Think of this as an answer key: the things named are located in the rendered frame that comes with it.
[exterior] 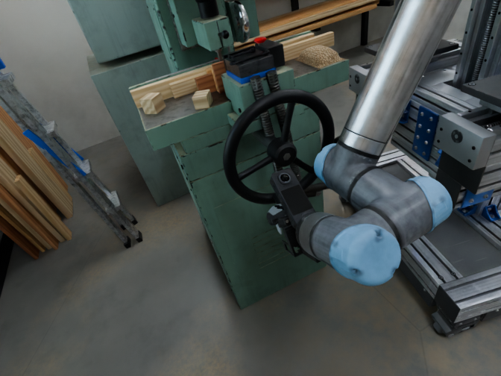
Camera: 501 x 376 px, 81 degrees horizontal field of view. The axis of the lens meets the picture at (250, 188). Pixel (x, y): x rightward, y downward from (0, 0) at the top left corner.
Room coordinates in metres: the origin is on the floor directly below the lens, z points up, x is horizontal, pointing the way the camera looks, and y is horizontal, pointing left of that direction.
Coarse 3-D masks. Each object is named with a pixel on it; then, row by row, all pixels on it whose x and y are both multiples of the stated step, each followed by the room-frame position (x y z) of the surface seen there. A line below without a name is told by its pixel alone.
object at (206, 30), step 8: (216, 16) 0.92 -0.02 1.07; (224, 16) 0.88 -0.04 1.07; (192, 24) 0.99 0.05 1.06; (200, 24) 0.90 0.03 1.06; (208, 24) 0.86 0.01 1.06; (216, 24) 0.87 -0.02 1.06; (224, 24) 0.87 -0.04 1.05; (200, 32) 0.92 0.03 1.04; (208, 32) 0.86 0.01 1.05; (216, 32) 0.87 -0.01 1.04; (200, 40) 0.95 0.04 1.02; (208, 40) 0.86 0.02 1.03; (216, 40) 0.86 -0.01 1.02; (224, 40) 0.87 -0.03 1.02; (232, 40) 0.88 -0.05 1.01; (208, 48) 0.88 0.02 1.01; (216, 48) 0.86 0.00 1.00
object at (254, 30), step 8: (232, 0) 1.11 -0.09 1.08; (240, 0) 1.10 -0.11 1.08; (248, 0) 1.11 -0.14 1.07; (248, 8) 1.11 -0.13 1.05; (232, 16) 1.09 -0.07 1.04; (248, 16) 1.10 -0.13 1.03; (256, 16) 1.11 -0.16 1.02; (232, 24) 1.10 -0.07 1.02; (256, 24) 1.11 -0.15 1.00; (232, 32) 1.12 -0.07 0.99; (256, 32) 1.11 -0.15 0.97
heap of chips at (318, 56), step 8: (312, 48) 0.90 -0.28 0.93; (320, 48) 0.88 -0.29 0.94; (328, 48) 0.87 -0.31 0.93; (304, 56) 0.90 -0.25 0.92; (312, 56) 0.87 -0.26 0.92; (320, 56) 0.85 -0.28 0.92; (328, 56) 0.84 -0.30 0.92; (336, 56) 0.85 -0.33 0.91; (312, 64) 0.86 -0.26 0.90; (320, 64) 0.84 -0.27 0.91; (328, 64) 0.83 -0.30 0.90
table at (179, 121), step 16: (288, 64) 0.92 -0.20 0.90; (304, 64) 0.89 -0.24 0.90; (336, 64) 0.83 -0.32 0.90; (304, 80) 0.80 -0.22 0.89; (320, 80) 0.81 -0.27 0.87; (336, 80) 0.83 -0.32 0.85; (224, 96) 0.78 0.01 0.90; (144, 112) 0.81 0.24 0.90; (160, 112) 0.78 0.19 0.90; (176, 112) 0.76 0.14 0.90; (192, 112) 0.73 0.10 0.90; (208, 112) 0.73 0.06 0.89; (224, 112) 0.74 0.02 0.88; (304, 112) 0.69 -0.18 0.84; (144, 128) 0.70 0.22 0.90; (160, 128) 0.70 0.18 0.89; (176, 128) 0.70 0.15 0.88; (192, 128) 0.71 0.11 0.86; (208, 128) 0.73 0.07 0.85; (256, 128) 0.66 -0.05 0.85; (160, 144) 0.69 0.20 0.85
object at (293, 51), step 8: (328, 32) 1.02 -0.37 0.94; (304, 40) 0.99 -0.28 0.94; (312, 40) 0.98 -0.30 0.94; (320, 40) 0.99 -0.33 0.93; (328, 40) 1.00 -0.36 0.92; (288, 48) 0.96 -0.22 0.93; (296, 48) 0.97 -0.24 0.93; (304, 48) 0.98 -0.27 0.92; (288, 56) 0.96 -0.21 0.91; (296, 56) 0.97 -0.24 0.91; (184, 80) 0.88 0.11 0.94; (192, 80) 0.88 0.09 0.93; (176, 88) 0.87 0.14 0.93; (184, 88) 0.87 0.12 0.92; (192, 88) 0.88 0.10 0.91; (176, 96) 0.87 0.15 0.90
